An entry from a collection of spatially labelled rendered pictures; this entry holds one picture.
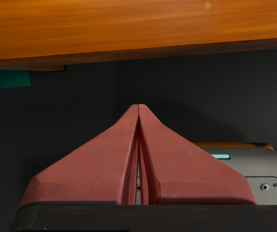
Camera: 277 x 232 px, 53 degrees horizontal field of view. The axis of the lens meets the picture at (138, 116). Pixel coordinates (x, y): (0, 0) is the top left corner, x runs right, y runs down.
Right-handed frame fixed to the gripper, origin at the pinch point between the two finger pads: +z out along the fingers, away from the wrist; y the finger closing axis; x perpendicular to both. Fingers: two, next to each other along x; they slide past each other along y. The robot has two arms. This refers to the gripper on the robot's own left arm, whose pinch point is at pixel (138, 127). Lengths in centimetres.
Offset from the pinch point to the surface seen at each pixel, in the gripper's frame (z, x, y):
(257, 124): 81, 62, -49
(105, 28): 24.3, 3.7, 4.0
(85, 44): 23.4, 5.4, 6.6
